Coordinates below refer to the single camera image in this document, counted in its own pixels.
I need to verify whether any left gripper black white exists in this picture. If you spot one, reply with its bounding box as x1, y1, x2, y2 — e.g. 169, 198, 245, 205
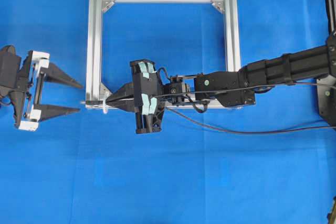
10, 50, 83, 131

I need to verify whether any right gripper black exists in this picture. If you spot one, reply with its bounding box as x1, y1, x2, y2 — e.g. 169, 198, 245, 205
107, 59, 165, 134

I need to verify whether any black wire with plug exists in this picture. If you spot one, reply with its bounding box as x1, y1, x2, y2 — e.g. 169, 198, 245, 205
80, 99, 336, 134

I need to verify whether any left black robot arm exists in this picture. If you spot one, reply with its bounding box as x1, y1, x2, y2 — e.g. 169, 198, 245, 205
1, 45, 82, 131

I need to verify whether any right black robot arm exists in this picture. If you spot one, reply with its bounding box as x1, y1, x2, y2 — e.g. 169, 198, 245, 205
86, 34, 335, 134

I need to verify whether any blue table cloth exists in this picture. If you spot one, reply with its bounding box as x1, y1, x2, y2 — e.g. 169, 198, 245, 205
1, 0, 335, 223

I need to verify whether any aluminium extrusion frame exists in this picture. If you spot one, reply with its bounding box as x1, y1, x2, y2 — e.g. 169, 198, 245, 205
86, 0, 241, 112

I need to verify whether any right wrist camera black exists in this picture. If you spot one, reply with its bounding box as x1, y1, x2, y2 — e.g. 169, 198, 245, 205
163, 75, 195, 106

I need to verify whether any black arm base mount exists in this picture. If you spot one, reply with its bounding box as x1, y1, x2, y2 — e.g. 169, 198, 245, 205
317, 0, 335, 127

